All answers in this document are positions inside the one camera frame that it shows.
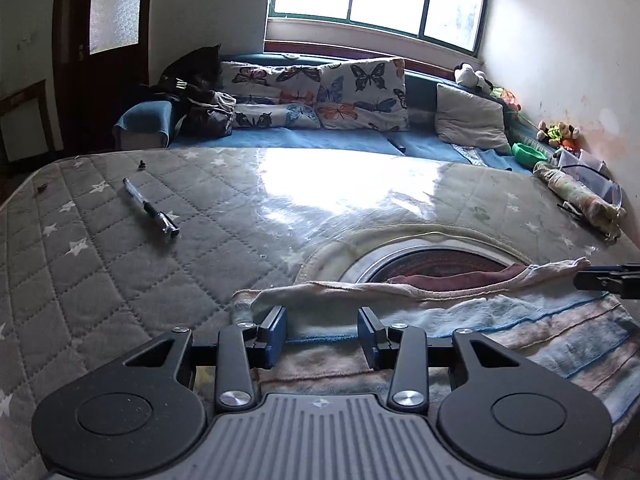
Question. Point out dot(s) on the blue sofa bed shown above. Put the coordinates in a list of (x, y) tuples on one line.
[(325, 137)]

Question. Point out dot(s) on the large butterfly print pillow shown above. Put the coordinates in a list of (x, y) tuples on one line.
[(360, 95)]

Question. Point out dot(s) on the blue beige striped cloth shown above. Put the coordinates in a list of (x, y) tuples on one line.
[(500, 320)]

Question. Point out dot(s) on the dark patterned cloth bundle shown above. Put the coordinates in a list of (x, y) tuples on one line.
[(210, 115)]

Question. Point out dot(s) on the black silver pen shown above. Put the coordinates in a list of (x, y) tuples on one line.
[(150, 207)]

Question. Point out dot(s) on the folded yellow cloth bundle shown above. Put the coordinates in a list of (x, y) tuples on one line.
[(575, 195)]

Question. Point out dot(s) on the small black remote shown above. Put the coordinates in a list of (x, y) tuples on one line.
[(398, 145)]

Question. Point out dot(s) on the orange green plush toy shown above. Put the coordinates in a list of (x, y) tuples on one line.
[(507, 97)]

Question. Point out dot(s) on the dark wooden glass door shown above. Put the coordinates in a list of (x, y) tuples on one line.
[(115, 85)]

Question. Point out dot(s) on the brown plush toy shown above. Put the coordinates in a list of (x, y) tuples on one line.
[(557, 132)]

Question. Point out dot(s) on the grey pillow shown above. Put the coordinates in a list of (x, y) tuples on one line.
[(470, 120)]

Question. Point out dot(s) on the green bowl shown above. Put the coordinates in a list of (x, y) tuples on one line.
[(527, 152)]

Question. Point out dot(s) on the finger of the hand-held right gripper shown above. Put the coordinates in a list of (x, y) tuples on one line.
[(617, 270), (595, 281)]

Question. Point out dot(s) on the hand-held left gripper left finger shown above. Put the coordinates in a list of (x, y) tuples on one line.
[(277, 332)]

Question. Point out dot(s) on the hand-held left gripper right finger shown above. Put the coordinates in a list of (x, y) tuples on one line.
[(367, 332)]

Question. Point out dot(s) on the wooden side cabinet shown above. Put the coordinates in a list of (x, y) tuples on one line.
[(25, 120)]

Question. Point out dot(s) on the white plush toy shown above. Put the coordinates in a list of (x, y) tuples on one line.
[(470, 77)]

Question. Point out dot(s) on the clear plastic storage box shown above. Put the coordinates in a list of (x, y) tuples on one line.
[(590, 167)]

